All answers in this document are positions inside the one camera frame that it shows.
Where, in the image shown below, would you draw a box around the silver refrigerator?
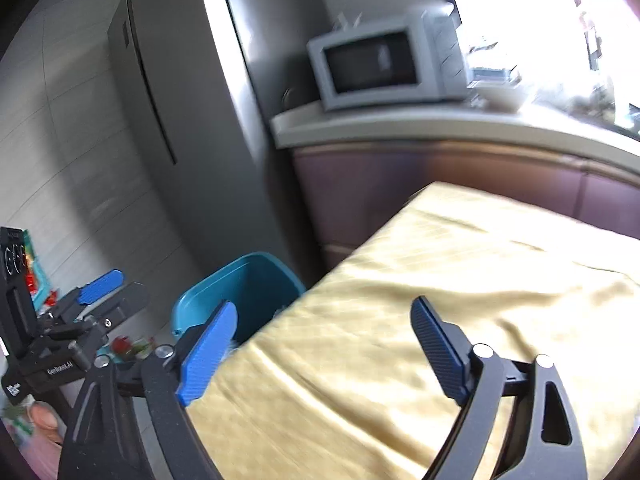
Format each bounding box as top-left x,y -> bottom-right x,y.
107,0 -> 321,271

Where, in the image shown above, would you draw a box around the teal plastic trash bin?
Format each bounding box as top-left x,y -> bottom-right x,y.
171,252 -> 307,351

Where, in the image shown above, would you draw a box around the white microwave oven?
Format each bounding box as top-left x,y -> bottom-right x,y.
306,7 -> 471,112

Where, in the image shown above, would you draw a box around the red and green packet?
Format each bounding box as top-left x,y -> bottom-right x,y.
107,335 -> 153,362

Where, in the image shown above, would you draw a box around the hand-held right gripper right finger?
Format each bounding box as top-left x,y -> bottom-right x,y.
410,296 -> 588,480

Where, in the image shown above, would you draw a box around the large white bowl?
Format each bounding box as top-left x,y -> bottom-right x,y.
475,85 -> 526,112

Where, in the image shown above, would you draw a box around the clear plastic bags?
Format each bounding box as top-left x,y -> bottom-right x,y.
530,75 -> 621,116

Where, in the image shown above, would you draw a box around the person's left hand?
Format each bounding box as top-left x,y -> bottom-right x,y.
27,402 -> 63,433

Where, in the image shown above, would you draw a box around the kitchen window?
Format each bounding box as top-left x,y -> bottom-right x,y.
435,0 -> 640,111

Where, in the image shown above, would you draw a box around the brown kitchen cabinets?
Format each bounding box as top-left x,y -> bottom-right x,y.
292,142 -> 640,271

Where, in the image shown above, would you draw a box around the yellow checked tablecloth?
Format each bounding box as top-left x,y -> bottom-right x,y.
187,181 -> 640,480

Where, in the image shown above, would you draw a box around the teal plastic basket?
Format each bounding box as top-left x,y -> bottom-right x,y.
22,230 -> 53,311

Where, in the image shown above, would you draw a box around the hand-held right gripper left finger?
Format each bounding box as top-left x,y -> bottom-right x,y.
57,301 -> 238,480

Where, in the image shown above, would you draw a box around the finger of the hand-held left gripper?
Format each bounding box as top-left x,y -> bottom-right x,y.
50,269 -> 126,318
85,282 -> 150,332

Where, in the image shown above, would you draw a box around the glass electric kettle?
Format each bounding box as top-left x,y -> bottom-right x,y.
465,45 -> 521,86

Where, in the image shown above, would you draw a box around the white kitchen countertop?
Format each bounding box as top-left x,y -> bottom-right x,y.
270,100 -> 640,171

